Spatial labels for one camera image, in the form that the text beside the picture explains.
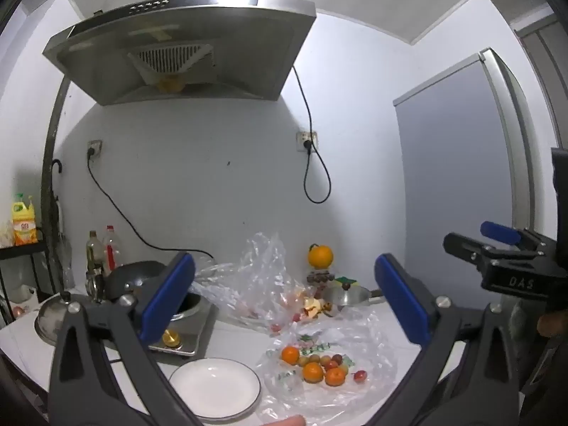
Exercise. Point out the grey refrigerator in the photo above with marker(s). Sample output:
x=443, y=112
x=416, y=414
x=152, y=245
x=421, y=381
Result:
x=452, y=164

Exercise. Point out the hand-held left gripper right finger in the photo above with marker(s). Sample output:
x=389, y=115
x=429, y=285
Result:
x=401, y=301

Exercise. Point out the white wall socket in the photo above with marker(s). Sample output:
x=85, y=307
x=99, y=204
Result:
x=314, y=135
x=97, y=143

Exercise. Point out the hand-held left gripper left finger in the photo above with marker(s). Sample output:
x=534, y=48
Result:
x=171, y=290

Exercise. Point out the white plate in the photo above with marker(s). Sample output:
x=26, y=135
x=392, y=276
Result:
x=215, y=384

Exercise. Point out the clear box of dark fruits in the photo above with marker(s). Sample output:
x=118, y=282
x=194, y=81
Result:
x=319, y=277

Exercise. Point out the steel gas stove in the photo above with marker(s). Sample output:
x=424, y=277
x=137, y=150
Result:
x=195, y=328

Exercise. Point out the white plastic container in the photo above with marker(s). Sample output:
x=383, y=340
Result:
x=21, y=295

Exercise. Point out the steel pot lid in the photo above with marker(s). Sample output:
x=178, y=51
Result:
x=51, y=319

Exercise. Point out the yellow green sponge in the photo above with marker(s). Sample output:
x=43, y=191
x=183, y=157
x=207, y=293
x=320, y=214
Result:
x=346, y=282

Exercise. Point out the person's right hand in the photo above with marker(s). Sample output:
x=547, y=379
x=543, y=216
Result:
x=552, y=323

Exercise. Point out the red cap bottle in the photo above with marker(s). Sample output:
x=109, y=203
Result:
x=112, y=250

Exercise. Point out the dark oil bottle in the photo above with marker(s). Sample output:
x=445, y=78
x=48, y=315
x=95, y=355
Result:
x=93, y=253

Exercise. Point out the grey door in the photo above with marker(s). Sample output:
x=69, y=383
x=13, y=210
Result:
x=546, y=53

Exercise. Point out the large orange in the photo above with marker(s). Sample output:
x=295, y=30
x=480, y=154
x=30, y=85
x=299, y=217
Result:
x=320, y=257

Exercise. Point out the yellow oil bottle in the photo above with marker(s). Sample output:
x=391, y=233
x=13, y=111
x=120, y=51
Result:
x=24, y=226

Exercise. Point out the printed plastic bag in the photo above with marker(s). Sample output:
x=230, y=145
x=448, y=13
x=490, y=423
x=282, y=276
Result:
x=377, y=364

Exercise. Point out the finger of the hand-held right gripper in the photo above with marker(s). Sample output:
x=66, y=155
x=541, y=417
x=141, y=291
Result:
x=466, y=246
x=499, y=232

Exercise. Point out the orange peel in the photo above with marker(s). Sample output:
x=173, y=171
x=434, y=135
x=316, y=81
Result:
x=316, y=307

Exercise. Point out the grey wall pipe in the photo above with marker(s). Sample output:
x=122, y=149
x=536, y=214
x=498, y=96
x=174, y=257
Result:
x=52, y=142

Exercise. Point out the clear plastic bag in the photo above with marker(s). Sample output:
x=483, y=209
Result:
x=262, y=275

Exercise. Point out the black wok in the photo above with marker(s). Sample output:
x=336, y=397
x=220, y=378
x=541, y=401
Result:
x=133, y=273

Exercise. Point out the tangerine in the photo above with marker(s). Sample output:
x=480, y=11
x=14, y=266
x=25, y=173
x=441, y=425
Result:
x=290, y=355
x=313, y=372
x=335, y=377

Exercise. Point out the black shelf rack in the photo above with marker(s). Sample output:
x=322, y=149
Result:
x=22, y=251

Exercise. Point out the steel range hood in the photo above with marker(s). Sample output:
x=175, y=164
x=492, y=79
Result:
x=177, y=22

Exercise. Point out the gold lid jar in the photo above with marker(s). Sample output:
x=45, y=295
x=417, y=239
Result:
x=172, y=339

